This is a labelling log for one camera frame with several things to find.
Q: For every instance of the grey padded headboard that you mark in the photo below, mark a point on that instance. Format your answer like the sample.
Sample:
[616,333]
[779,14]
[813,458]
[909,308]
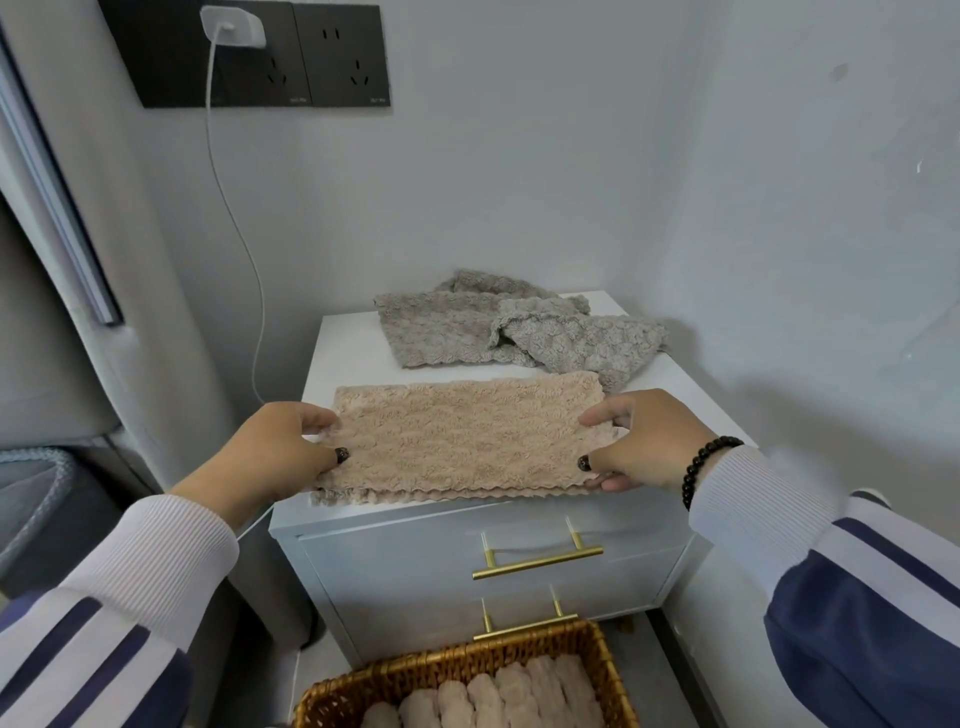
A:
[45,360]

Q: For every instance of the white charger plug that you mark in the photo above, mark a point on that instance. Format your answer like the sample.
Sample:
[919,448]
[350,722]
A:
[232,26]

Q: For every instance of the person's left hand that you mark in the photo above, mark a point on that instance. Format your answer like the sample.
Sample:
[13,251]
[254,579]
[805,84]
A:
[277,450]

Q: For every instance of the single grey towel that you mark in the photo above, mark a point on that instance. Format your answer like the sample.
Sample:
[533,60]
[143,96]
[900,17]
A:
[435,330]
[592,345]

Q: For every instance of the person's right hand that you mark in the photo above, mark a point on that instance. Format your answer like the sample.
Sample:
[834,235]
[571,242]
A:
[660,442]

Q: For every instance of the white nightstand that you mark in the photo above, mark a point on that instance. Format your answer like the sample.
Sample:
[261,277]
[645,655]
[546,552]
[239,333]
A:
[390,570]

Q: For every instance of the orange wicker basket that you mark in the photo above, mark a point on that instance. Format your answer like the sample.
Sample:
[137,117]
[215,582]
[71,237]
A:
[337,697]

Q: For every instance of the silver headboard trim strip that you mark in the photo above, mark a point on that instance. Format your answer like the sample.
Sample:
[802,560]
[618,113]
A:
[60,202]

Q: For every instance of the person's left forearm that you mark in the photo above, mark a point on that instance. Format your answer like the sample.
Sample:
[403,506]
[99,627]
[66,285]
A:
[112,622]

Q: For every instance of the wide black wall socket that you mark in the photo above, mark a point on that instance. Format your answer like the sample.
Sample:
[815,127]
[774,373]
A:
[165,52]

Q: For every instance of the person's right forearm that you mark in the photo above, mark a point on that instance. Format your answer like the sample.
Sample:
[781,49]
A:
[840,592]

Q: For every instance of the narrow black wall socket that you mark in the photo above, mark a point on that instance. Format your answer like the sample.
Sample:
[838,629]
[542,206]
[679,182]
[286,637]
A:
[341,56]

